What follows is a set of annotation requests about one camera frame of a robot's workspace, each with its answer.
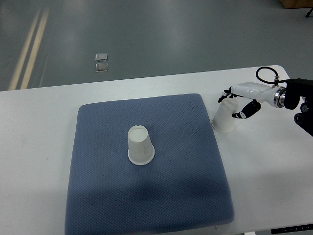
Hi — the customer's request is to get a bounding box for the black cable loop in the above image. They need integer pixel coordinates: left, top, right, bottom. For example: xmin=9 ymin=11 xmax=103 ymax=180
xmin=255 ymin=66 xmax=291 ymax=87

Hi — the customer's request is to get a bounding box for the wooden box corner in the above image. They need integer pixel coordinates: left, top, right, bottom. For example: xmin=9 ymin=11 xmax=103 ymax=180
xmin=279 ymin=0 xmax=313 ymax=9

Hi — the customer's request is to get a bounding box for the white paper cup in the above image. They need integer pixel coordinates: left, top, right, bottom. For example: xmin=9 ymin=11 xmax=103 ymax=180
xmin=211 ymin=98 xmax=238 ymax=133
xmin=128 ymin=125 xmax=155 ymax=165

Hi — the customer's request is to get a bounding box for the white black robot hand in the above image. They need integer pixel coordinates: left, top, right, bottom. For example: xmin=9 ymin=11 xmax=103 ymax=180
xmin=218 ymin=82 xmax=286 ymax=119

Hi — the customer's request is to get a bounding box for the blue grey cushion mat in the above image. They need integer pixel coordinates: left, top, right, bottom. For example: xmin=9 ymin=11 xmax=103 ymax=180
xmin=65 ymin=94 xmax=234 ymax=235

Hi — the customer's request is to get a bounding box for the floor outlet plate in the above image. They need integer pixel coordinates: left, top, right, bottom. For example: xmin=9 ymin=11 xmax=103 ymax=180
xmin=95 ymin=52 xmax=108 ymax=61
xmin=95 ymin=62 xmax=109 ymax=72

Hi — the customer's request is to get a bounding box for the lower floor outlet plate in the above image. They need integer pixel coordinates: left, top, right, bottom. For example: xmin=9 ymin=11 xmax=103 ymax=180
xmin=95 ymin=62 xmax=109 ymax=72

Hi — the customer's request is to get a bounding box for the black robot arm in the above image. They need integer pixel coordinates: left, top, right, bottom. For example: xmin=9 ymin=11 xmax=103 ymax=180
xmin=284 ymin=78 xmax=313 ymax=136

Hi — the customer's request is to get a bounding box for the black tripod leg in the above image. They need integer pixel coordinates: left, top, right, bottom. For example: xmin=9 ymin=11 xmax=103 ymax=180
xmin=305 ymin=7 xmax=313 ymax=18

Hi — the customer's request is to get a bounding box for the black table control panel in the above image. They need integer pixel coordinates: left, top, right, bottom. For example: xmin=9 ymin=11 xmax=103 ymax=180
xmin=271 ymin=224 xmax=313 ymax=235

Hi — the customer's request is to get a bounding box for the upper floor outlet plate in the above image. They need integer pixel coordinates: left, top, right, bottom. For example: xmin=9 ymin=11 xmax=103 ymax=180
xmin=95 ymin=52 xmax=108 ymax=61

